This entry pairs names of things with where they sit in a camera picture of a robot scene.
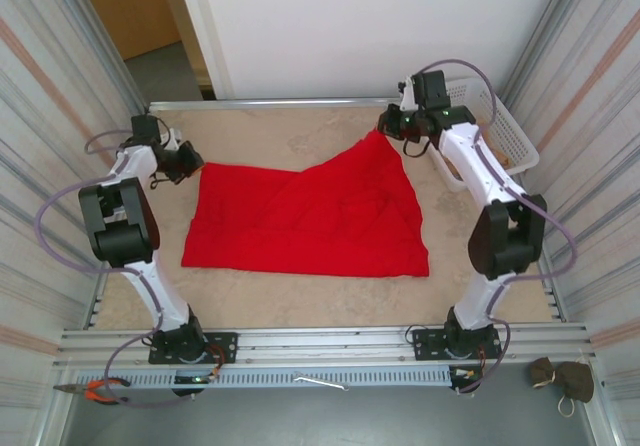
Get brown wooden door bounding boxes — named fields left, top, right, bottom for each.
left=71, top=0, right=182, bottom=62

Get silver hex key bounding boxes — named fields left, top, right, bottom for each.
left=292, top=371, right=350, bottom=394

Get white door frame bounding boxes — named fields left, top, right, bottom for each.
left=154, top=0, right=236, bottom=101

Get large dark brown cloth pouch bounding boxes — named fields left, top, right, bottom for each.
left=552, top=360, right=596, bottom=418

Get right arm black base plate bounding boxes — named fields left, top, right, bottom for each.
left=410, top=326, right=503, bottom=363

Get grey slotted cable duct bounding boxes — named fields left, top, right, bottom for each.
left=119, top=365, right=454, bottom=391

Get orange handled pliers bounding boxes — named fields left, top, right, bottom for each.
left=53, top=376, right=130, bottom=407

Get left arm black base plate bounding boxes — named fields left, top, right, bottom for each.
left=148, top=332, right=239, bottom=366

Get white plastic mesh basket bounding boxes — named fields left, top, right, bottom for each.
left=444, top=76, right=541, bottom=195

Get small dark brown cloth pouch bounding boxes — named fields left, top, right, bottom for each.
left=528, top=357, right=557, bottom=391

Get red t-shirt with bear print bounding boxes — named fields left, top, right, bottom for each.
left=179, top=129, right=432, bottom=280

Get right gripper black cable loop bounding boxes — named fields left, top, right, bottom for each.
left=402, top=135, right=431, bottom=159

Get aluminium mounting rail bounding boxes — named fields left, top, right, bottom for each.
left=58, top=323, right=594, bottom=370

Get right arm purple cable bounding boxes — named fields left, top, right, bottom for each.
left=416, top=58, right=579, bottom=395

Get small controller board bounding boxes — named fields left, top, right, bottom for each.
left=449, top=365, right=484, bottom=396
left=172, top=373, right=221, bottom=397

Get aluminium table edge frame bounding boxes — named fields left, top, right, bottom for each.
left=82, top=96, right=566, bottom=330

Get tan crumpled cloth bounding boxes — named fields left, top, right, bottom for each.
left=446, top=148, right=516, bottom=177

